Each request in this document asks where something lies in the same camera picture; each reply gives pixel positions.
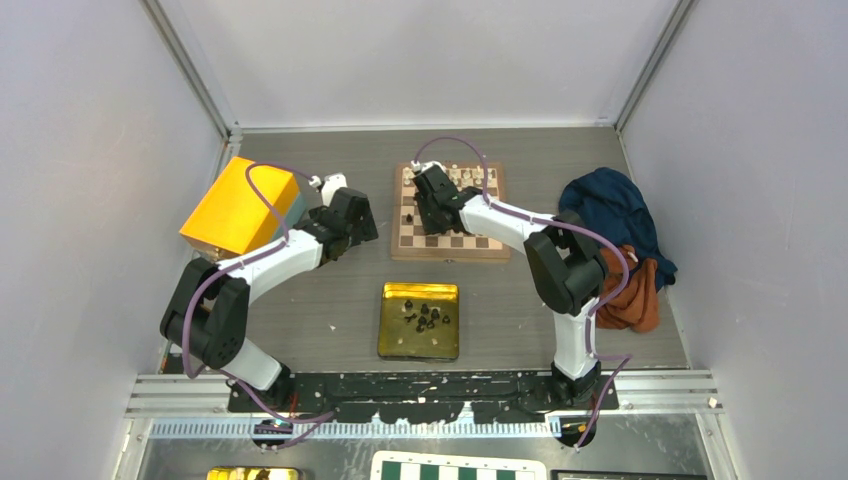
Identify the wooden chess board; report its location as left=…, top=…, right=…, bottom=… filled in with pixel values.
left=390, top=163, right=511, bottom=262

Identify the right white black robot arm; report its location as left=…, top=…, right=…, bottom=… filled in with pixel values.
left=411, top=161, right=608, bottom=411

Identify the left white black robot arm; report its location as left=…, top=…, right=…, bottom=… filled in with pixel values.
left=160, top=187, right=378, bottom=413

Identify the green white chess mat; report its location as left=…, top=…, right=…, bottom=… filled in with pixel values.
left=369, top=450, right=550, bottom=480

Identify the orange yellow box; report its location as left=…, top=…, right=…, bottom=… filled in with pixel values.
left=179, top=156, right=306, bottom=260

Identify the gold metal tray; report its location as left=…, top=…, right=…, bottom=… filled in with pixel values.
left=377, top=282, right=460, bottom=362

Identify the dark blue cloth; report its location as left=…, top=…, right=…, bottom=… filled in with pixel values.
left=558, top=167, right=677, bottom=290

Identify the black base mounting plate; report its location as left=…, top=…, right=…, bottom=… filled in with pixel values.
left=227, top=369, right=621, bottom=425

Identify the rust orange cloth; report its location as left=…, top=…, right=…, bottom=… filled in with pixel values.
left=596, top=245, right=660, bottom=333

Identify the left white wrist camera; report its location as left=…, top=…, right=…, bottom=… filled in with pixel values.
left=309, top=173, right=347, bottom=206

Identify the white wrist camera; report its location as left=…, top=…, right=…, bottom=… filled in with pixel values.
left=410, top=160, right=447, bottom=175
left=309, top=173, right=347, bottom=206

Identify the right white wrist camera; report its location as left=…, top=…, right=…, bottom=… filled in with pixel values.
left=410, top=160, right=447, bottom=175

